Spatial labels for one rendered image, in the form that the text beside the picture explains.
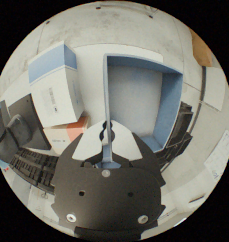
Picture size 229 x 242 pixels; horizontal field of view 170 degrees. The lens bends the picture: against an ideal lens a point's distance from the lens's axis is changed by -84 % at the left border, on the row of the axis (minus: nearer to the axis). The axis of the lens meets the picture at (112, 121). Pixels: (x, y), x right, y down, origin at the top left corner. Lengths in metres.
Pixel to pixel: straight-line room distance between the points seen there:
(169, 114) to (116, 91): 0.13
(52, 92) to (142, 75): 0.20
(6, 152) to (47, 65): 0.31
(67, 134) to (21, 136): 0.24
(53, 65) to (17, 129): 0.29
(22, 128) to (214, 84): 2.90
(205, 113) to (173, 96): 2.50
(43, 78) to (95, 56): 0.16
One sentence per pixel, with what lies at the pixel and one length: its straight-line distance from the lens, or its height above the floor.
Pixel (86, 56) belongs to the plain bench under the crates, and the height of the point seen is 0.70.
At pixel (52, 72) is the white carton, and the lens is 0.20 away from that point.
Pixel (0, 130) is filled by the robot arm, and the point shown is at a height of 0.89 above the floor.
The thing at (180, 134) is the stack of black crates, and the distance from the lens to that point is 1.07.
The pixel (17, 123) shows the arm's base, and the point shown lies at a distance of 0.42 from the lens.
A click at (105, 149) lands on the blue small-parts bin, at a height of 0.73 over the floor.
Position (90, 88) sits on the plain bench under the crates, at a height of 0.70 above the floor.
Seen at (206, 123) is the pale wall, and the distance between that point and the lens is 2.69.
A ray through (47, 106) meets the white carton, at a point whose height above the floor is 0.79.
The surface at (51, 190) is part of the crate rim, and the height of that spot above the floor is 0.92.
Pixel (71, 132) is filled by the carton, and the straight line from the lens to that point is 0.23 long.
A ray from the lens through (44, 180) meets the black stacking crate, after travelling 0.48.
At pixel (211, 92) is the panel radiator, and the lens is 2.54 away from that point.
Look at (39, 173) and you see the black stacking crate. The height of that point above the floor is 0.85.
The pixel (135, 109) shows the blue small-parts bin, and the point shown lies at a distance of 0.19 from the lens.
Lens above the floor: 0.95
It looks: 60 degrees down
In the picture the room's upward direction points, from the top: 166 degrees clockwise
